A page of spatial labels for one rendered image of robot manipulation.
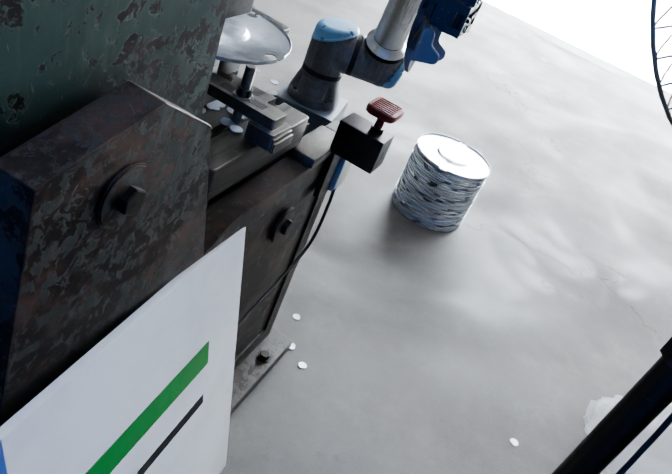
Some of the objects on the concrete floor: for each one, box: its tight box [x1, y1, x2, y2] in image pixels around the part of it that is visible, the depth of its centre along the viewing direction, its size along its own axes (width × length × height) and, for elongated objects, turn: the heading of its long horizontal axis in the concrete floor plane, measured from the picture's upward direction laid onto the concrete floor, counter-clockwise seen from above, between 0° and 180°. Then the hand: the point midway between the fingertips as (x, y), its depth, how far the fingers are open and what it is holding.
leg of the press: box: [0, 81, 341, 427], centre depth 107 cm, size 92×12×90 cm, turn 128°
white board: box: [0, 227, 246, 474], centre depth 100 cm, size 14×50×59 cm, turn 132°
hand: (406, 63), depth 114 cm, fingers closed
